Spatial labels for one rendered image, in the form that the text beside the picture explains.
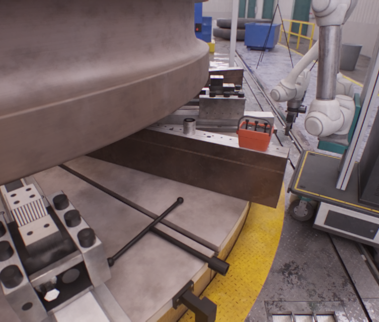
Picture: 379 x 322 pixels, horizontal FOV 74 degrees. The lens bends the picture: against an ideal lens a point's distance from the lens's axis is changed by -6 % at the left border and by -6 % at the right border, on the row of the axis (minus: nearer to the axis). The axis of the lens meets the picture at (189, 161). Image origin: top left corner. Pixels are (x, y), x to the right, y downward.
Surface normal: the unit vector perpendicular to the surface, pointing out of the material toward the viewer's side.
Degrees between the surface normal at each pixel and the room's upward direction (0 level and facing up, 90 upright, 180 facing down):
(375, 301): 0
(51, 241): 90
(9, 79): 72
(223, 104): 90
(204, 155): 90
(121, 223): 0
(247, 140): 97
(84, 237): 0
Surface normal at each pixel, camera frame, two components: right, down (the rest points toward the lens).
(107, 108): 0.78, 0.32
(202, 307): 0.00, -0.86
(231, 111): -0.05, 0.51
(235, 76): 0.33, 0.48
